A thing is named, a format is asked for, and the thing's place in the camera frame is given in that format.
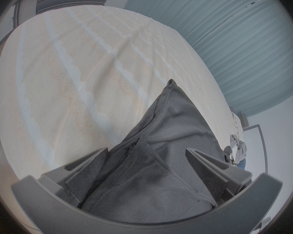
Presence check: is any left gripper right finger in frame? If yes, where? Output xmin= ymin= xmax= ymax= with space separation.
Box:
xmin=186 ymin=147 xmax=253 ymax=204

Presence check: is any black chest of drawers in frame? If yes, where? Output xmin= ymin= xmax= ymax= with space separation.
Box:
xmin=0 ymin=0 xmax=113 ymax=55

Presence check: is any blue-green curtain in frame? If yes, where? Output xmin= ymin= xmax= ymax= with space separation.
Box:
xmin=190 ymin=0 xmax=293 ymax=117
xmin=123 ymin=0 xmax=271 ymax=46

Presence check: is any white printed pillow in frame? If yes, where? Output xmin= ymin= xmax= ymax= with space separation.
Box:
xmin=231 ymin=111 xmax=244 ymax=141

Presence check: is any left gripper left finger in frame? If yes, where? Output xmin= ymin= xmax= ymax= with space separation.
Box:
xmin=40 ymin=147 xmax=109 ymax=203

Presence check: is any bed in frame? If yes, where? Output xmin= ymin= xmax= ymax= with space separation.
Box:
xmin=0 ymin=5 xmax=269 ymax=231

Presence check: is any black T-shirt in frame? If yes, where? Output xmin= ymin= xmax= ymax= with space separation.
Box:
xmin=81 ymin=78 xmax=229 ymax=225

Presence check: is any grey bedside table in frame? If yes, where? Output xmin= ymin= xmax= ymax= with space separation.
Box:
xmin=230 ymin=107 xmax=249 ymax=127

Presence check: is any pile of clothes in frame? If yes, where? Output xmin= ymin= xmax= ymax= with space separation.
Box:
xmin=223 ymin=134 xmax=248 ymax=171

